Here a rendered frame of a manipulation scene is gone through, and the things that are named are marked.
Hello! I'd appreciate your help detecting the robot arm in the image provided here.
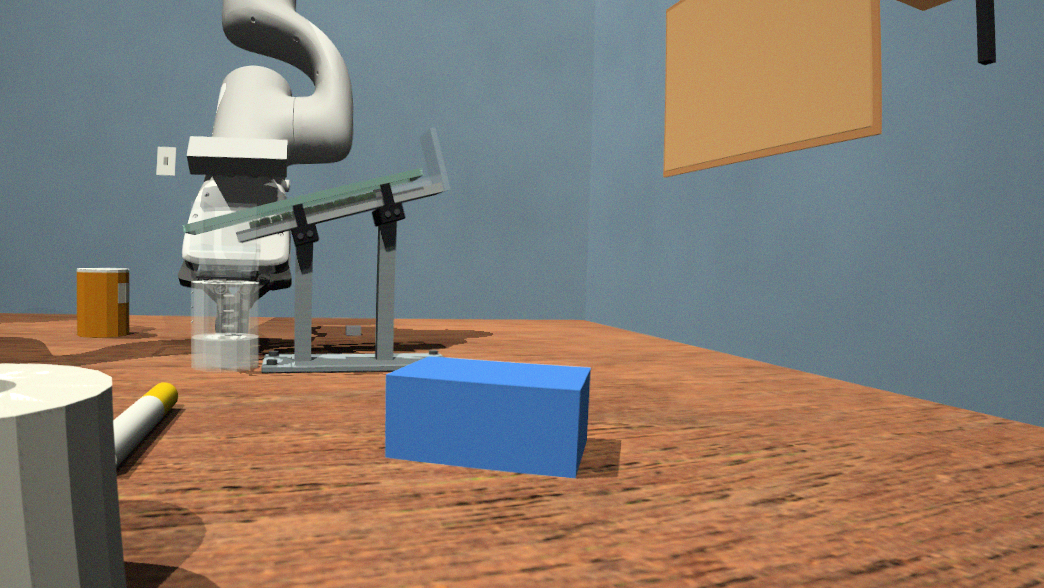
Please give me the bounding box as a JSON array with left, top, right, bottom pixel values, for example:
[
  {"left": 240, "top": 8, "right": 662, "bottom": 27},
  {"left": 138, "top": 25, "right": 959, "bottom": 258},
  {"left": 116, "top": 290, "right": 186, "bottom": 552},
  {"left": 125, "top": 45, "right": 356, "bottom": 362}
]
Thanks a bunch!
[{"left": 187, "top": 0, "right": 353, "bottom": 192}]

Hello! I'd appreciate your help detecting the blue rectangular block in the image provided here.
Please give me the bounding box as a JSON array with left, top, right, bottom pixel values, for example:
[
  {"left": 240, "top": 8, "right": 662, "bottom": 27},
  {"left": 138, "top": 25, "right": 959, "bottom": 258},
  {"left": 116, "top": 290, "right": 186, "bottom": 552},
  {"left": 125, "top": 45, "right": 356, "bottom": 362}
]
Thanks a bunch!
[{"left": 385, "top": 356, "right": 591, "bottom": 478}]

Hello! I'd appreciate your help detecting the white cylinder with yellow cap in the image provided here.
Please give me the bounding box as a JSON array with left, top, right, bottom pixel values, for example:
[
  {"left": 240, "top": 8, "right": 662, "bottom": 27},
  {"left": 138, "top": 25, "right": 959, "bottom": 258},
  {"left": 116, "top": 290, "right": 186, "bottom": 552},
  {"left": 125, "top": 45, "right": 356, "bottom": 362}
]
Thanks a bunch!
[{"left": 114, "top": 383, "right": 177, "bottom": 467}]

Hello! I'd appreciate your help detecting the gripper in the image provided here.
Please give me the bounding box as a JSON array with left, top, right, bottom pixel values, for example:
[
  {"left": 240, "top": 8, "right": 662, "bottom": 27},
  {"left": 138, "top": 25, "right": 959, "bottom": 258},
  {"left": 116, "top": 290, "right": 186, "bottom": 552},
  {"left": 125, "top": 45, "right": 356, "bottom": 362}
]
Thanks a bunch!
[{"left": 177, "top": 175, "right": 291, "bottom": 298}]

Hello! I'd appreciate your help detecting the grey faceted cylinder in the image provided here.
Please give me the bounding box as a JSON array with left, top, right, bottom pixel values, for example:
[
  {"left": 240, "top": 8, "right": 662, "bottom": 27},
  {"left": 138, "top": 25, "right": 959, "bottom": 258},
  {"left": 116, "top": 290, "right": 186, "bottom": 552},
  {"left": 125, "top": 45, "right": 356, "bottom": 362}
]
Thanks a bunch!
[{"left": 0, "top": 364, "right": 127, "bottom": 588}]

